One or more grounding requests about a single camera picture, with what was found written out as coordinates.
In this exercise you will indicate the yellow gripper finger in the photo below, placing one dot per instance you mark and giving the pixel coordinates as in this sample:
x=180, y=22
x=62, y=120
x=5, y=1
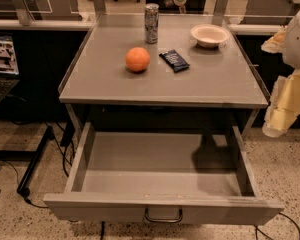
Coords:
x=284, y=105
x=275, y=44

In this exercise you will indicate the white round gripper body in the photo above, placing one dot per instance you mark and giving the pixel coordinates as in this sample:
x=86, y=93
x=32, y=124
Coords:
x=292, y=43

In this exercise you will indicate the orange fruit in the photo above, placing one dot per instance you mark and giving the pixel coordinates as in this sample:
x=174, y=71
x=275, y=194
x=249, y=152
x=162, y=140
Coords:
x=137, y=59

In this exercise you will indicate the open grey top drawer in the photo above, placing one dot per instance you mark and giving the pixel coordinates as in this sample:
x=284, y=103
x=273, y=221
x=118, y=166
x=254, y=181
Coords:
x=115, y=176

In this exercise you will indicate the white paper bowl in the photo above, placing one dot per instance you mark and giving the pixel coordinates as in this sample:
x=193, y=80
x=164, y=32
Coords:
x=209, y=35

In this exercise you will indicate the grey metal cabinet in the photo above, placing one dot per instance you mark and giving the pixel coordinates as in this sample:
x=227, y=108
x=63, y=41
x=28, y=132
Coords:
x=216, y=78

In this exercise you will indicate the dark blue snack packet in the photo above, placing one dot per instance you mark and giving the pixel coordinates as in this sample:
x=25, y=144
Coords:
x=174, y=60

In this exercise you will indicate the silver drink can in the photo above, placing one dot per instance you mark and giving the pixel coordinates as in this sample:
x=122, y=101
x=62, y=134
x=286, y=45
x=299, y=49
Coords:
x=151, y=20

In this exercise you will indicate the laptop computer on stand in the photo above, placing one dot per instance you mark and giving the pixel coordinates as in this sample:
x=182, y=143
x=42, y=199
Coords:
x=9, y=72

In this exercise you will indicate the black stand leg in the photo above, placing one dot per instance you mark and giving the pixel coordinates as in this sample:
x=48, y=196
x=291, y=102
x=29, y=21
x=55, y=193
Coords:
x=32, y=156

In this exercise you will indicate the metal drawer handle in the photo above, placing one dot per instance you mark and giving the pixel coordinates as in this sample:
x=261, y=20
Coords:
x=163, y=215

